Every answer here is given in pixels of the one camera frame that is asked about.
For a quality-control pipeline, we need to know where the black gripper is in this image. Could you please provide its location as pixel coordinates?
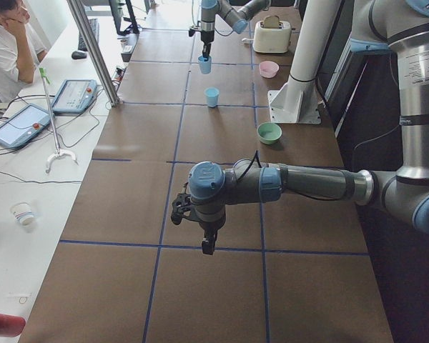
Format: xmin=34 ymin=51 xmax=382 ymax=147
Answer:
xmin=196 ymin=209 xmax=226 ymax=254
xmin=201 ymin=30 xmax=215 ymax=59

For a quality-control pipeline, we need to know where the light blue cup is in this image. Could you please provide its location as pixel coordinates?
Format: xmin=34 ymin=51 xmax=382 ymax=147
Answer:
xmin=204 ymin=87 xmax=220 ymax=108
xmin=198 ymin=55 xmax=212 ymax=75

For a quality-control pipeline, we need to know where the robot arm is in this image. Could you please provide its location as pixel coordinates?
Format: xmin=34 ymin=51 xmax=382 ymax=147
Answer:
xmin=171 ymin=1 xmax=429 ymax=254
xmin=194 ymin=0 xmax=272 ymax=60

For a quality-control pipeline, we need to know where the cream toaster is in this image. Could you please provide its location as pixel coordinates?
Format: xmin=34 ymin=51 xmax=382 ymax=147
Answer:
xmin=252 ymin=21 xmax=292 ymax=54

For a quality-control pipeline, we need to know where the bread slice in toaster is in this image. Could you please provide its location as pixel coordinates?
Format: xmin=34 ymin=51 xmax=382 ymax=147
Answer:
xmin=262 ymin=15 xmax=280 ymax=29

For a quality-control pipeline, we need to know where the pink bowl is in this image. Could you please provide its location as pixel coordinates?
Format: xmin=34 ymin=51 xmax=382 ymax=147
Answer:
xmin=259 ymin=61 xmax=280 ymax=79

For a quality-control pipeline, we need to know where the black monitor stand far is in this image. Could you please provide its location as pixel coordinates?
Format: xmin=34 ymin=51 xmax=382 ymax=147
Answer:
xmin=109 ymin=0 xmax=139 ymax=36

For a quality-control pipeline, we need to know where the green bowl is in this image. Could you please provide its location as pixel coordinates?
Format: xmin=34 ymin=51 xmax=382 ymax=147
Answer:
xmin=257 ymin=122 xmax=282 ymax=145

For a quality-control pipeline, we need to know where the black keyboard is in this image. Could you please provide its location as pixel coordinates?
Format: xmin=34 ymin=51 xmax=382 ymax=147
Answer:
xmin=77 ymin=18 xmax=101 ymax=52

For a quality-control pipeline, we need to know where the black computer mouse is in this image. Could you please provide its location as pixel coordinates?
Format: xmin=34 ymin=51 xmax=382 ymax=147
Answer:
xmin=71 ymin=51 xmax=87 ymax=60

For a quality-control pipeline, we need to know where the far teach pendant tablet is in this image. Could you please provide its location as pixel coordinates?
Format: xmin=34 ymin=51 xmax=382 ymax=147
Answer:
xmin=51 ymin=79 xmax=97 ymax=116

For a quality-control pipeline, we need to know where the teach pendant tablet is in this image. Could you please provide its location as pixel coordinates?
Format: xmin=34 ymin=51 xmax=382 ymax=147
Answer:
xmin=0 ymin=104 xmax=50 ymax=149
xmin=51 ymin=79 xmax=97 ymax=116

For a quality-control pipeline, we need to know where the white metal stand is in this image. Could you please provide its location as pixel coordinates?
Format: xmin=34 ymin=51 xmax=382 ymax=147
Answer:
xmin=39 ymin=67 xmax=80 ymax=175

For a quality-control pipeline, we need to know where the paper cup with stripes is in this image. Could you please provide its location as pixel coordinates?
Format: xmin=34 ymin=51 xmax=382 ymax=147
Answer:
xmin=10 ymin=202 xmax=35 ymax=226

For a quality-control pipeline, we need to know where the seated man white shirt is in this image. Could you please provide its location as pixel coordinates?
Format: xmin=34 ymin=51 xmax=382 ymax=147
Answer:
xmin=0 ymin=0 xmax=47 ymax=102

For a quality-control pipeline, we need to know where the near teach pendant tablet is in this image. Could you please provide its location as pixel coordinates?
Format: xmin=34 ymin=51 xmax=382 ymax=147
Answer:
xmin=0 ymin=104 xmax=50 ymax=149

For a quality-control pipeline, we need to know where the red cylinder object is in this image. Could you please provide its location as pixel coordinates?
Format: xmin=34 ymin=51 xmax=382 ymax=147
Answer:
xmin=0 ymin=314 xmax=26 ymax=337

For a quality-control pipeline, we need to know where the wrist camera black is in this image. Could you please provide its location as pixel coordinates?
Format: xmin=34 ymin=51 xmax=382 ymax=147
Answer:
xmin=188 ymin=25 xmax=201 ymax=37
xmin=171 ymin=193 xmax=192 ymax=225

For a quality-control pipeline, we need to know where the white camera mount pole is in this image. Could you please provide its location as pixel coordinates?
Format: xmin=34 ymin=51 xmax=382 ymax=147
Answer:
xmin=267 ymin=0 xmax=341 ymax=124

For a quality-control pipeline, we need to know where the aluminium frame post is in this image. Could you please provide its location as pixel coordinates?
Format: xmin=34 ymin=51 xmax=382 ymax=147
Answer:
xmin=66 ymin=0 xmax=119 ymax=107

